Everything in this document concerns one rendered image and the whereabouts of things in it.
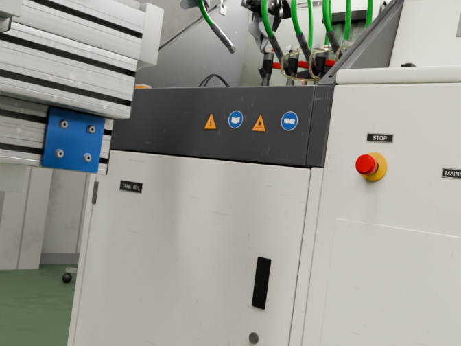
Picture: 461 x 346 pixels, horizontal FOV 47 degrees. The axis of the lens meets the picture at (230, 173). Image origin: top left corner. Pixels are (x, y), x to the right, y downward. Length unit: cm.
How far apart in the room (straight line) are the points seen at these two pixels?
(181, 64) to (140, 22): 82
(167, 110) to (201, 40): 48
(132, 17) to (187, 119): 46
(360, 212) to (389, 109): 19
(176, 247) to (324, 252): 38
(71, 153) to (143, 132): 55
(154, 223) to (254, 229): 29
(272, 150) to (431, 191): 33
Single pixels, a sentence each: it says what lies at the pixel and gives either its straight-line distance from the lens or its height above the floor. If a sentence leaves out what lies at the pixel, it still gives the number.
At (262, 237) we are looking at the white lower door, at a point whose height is 64.
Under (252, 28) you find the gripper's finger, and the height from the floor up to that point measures 115.
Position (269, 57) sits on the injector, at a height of 109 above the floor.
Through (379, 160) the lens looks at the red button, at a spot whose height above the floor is 81.
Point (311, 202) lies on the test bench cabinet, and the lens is 103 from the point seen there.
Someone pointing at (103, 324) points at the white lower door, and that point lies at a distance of 144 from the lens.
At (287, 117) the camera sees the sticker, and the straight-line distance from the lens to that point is 109.
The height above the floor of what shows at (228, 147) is 82.
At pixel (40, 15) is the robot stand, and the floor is 92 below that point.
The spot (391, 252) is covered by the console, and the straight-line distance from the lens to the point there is 96.
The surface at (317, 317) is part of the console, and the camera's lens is 104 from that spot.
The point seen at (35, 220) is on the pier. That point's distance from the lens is 389.
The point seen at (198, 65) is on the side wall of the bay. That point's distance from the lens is 172.
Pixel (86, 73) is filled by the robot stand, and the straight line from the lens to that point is 79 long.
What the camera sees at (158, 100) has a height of 92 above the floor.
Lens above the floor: 73
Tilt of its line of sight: 1 degrees up
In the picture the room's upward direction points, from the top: 7 degrees clockwise
